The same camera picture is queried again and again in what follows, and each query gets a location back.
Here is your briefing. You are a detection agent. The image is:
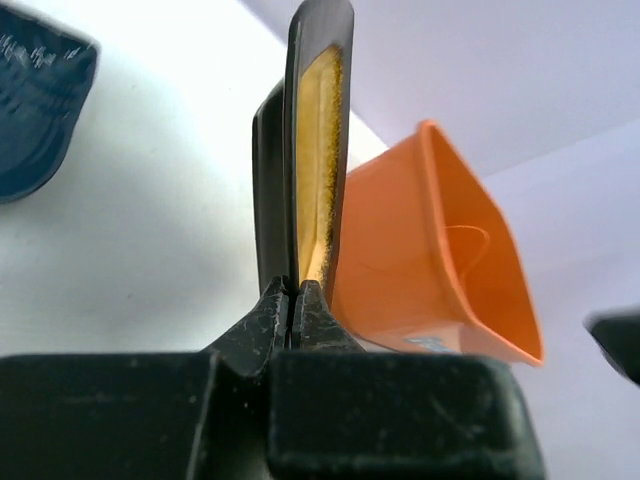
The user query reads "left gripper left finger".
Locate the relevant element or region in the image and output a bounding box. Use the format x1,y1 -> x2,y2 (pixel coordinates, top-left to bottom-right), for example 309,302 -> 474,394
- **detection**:
1,278 -> 289,479

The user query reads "black and amber square plate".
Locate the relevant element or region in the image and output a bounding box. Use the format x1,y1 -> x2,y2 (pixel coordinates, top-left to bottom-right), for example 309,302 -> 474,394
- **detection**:
252,1 -> 354,299

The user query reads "dark blue shell plate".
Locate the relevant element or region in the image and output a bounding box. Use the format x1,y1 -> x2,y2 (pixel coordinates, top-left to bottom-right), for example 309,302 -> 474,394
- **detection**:
1,1 -> 99,203

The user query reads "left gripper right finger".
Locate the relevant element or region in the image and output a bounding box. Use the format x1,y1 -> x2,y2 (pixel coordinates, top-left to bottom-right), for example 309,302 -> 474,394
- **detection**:
266,281 -> 547,479

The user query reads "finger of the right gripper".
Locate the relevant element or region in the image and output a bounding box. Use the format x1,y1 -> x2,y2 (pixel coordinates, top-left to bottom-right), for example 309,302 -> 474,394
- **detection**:
586,309 -> 639,385

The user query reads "orange plastic bin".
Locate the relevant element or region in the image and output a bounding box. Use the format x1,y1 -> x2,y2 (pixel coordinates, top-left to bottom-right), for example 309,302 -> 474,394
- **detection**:
332,121 -> 545,367

